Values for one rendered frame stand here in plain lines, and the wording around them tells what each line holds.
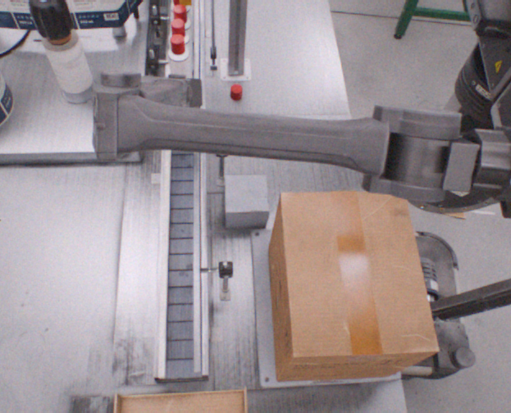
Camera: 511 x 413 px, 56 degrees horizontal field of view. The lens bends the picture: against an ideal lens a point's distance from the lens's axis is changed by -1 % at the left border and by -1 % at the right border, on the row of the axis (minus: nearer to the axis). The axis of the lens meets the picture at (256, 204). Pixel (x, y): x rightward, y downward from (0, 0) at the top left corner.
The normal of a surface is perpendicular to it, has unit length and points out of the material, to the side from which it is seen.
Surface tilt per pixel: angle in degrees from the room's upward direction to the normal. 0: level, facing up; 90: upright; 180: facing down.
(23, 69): 0
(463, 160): 46
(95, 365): 0
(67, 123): 0
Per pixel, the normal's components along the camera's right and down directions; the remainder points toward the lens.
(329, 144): 0.00, 0.29
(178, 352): 0.07, -0.47
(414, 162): -0.37, 0.24
